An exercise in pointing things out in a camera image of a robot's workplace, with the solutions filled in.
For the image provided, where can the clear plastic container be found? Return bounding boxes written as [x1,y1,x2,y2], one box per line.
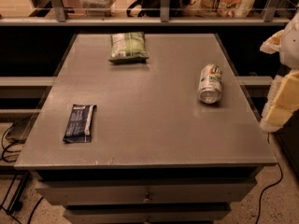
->
[80,0,115,17]

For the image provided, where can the black cable on right floor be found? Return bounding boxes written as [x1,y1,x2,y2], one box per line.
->
[254,133,284,224]

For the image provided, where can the grey cabinet drawer with knob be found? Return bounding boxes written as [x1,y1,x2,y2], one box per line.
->
[36,178,256,206]

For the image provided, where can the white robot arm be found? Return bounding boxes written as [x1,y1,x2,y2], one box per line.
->
[260,14,299,133]

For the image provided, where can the lower grey cabinet drawer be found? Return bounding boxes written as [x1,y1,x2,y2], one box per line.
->
[64,203,231,224]

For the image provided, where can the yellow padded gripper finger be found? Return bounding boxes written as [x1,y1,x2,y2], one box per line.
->
[260,70,299,133]
[260,30,283,54]

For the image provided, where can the green chip bag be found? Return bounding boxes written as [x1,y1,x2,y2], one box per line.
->
[109,32,149,63]

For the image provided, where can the black bag behind railing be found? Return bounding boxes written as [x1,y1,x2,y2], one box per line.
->
[126,0,194,17]

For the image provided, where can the blue rxbar blueberry wrapper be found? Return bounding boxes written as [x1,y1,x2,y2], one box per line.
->
[63,105,95,143]

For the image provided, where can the grey metal railing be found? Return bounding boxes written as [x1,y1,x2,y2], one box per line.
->
[0,0,298,26]

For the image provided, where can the silver green 7up can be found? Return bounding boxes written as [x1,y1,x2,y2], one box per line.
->
[198,63,222,104]

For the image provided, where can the black cables on left floor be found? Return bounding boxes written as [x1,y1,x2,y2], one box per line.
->
[0,115,45,224]

